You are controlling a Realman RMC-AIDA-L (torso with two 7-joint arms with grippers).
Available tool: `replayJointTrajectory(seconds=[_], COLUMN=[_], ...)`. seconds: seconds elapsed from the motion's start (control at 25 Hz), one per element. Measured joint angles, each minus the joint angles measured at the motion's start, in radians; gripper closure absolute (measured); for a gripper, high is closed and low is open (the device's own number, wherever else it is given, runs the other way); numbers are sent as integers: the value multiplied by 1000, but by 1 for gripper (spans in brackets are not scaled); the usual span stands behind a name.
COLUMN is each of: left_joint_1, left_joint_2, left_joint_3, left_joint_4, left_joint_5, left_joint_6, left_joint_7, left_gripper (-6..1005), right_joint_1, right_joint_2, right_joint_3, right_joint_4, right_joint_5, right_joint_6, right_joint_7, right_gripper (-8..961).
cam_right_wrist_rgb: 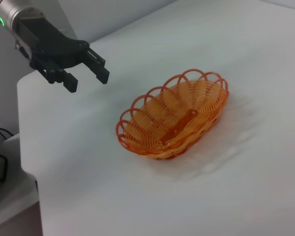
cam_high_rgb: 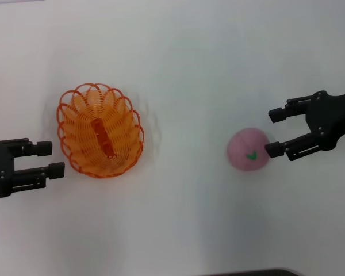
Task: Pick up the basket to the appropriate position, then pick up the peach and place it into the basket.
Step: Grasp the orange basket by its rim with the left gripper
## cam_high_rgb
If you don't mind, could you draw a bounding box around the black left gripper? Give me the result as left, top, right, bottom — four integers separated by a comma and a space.
0, 138, 66, 199

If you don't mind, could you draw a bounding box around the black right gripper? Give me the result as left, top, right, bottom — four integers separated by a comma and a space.
264, 90, 345, 162

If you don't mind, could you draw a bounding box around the pink peach with green leaf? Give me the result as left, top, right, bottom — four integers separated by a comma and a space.
226, 127, 271, 173

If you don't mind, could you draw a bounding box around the orange plastic woven basket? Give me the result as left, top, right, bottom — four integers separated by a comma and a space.
57, 82, 145, 179

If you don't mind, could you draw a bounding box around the dark robot torso edge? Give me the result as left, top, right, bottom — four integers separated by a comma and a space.
206, 268, 302, 276

